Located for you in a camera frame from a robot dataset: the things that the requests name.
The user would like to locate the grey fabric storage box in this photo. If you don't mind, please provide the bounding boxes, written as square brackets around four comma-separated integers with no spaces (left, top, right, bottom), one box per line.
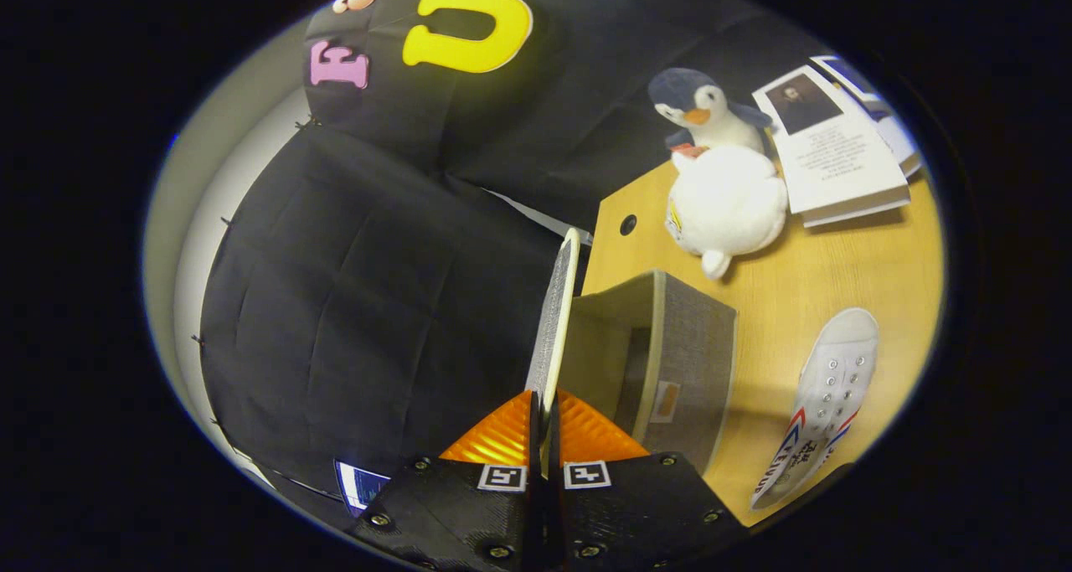
[558,270,740,477]

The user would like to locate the book with blue photo cover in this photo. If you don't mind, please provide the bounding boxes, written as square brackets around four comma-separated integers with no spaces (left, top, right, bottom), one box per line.
[810,54,890,111]

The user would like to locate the white canvas shoe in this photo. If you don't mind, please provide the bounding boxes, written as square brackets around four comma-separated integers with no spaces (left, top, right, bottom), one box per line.
[749,307,881,511]

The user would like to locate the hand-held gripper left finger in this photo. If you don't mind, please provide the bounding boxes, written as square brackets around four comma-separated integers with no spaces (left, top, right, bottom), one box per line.
[346,390,544,572]

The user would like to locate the laptop screen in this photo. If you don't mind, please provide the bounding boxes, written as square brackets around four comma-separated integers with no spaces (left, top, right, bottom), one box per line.
[334,460,391,516]

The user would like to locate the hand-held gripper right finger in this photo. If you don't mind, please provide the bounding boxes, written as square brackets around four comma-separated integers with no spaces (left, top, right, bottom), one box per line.
[543,390,748,572]

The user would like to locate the white seal plush toy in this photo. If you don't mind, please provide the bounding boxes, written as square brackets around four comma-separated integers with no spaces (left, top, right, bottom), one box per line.
[665,144,791,282]

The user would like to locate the penguin plush toy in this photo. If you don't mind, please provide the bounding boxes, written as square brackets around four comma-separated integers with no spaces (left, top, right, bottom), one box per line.
[647,67,776,159]

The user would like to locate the white book with portrait cover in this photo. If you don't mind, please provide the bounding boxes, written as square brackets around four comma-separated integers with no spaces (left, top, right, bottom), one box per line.
[751,64,913,229]

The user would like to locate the plain white book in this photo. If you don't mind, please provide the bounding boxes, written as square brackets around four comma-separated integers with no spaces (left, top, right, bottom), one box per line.
[871,103,925,178]

